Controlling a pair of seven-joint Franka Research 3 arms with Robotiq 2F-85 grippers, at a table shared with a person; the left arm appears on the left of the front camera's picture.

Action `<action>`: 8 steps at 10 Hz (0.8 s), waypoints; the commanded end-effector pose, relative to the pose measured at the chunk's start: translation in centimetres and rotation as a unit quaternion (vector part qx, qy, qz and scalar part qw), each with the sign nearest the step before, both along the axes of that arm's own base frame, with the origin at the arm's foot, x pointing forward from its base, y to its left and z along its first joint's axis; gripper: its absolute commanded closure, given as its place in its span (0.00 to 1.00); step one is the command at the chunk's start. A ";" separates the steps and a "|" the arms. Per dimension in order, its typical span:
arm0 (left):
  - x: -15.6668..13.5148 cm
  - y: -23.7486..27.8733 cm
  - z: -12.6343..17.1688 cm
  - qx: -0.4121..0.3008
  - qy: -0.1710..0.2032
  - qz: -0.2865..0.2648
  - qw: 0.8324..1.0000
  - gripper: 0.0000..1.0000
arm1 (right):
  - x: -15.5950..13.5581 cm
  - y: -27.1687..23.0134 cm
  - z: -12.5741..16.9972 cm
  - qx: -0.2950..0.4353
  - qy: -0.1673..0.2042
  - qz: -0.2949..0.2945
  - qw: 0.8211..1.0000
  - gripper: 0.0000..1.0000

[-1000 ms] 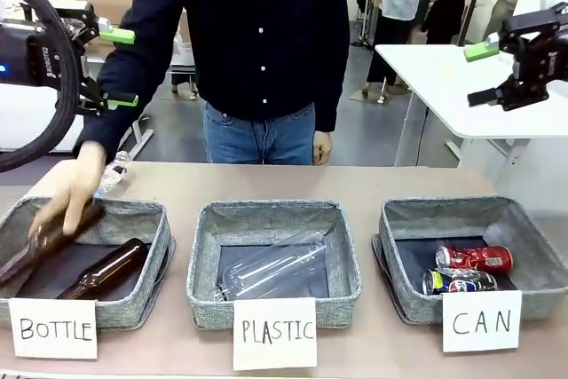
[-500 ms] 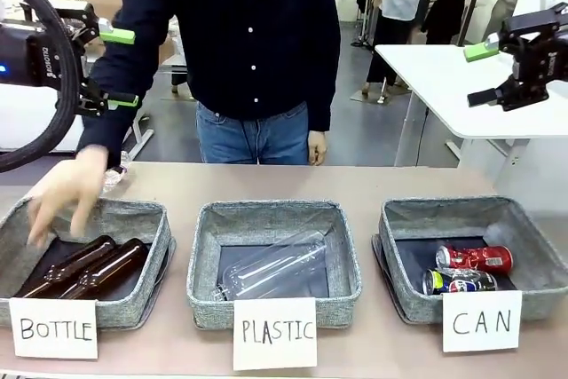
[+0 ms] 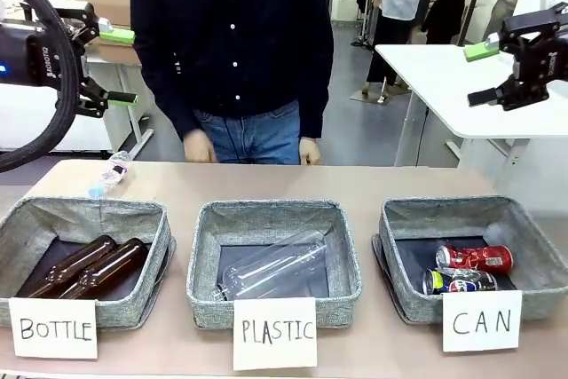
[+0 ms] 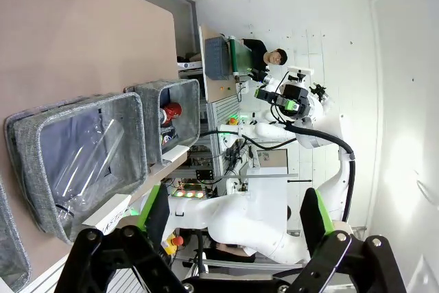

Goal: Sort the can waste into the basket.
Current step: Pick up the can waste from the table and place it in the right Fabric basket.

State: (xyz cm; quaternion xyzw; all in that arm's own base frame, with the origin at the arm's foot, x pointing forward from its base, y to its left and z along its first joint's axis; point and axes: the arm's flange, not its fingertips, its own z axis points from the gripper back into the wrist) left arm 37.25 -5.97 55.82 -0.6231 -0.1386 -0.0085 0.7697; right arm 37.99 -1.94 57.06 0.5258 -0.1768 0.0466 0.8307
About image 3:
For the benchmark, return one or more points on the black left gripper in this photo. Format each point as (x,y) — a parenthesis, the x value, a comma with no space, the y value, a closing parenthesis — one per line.
(31,55)

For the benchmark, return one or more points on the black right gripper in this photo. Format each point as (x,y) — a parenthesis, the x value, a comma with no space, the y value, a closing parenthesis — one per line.
(541,48)

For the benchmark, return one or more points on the blue-capped water bottle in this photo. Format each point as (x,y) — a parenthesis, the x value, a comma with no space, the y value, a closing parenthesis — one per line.
(111,175)

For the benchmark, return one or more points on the red crushed can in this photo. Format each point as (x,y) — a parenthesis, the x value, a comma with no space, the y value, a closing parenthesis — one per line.
(479,257)

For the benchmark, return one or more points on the brown glass bottle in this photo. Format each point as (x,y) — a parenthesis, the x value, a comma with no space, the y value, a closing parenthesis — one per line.
(75,259)
(120,259)

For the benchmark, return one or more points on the dark blue crushed can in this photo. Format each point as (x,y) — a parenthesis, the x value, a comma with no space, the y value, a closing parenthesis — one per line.
(466,282)

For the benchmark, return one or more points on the clear plastic bottle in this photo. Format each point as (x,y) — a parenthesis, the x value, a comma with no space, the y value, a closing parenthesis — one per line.
(275,268)

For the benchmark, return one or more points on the person's right forearm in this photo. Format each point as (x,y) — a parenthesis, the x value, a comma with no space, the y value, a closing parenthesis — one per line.
(175,104)

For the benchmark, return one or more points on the person's left forearm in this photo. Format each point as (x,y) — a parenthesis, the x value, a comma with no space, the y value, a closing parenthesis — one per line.
(316,104)

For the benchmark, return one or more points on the grey fabric basket can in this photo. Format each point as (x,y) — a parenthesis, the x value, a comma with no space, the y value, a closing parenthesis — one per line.
(444,219)

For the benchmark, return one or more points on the grey fabric basket bottle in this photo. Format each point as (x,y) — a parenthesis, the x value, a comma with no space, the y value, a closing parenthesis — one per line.
(133,219)

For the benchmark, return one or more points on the grey fabric basket plastic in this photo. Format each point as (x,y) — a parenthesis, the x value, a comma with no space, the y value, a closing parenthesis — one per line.
(275,219)

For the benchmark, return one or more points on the white paper label CAN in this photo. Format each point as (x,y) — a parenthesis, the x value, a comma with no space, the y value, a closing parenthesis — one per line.
(481,321)

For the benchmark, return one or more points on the person's right hand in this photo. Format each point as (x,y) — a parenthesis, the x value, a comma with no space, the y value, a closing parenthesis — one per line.
(199,148)

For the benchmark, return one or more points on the person's left hand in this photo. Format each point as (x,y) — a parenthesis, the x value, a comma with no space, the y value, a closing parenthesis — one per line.
(310,152)

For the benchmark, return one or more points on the flat closed cardboard box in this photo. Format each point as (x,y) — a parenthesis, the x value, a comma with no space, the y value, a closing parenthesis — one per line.
(120,54)

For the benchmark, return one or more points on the white desk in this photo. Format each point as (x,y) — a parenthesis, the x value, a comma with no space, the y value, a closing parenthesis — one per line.
(115,99)

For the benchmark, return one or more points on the white table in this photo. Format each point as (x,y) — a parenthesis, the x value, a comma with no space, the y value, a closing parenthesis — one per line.
(426,86)

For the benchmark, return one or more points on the person in dark shirt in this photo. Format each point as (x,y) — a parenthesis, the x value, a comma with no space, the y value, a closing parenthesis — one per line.
(231,41)

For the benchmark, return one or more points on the white paper label BOTTLE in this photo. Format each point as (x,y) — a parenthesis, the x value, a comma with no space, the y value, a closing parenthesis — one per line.
(53,330)

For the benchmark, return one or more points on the white paper label PLASTIC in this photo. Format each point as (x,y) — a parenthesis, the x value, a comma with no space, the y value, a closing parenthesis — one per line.
(275,334)

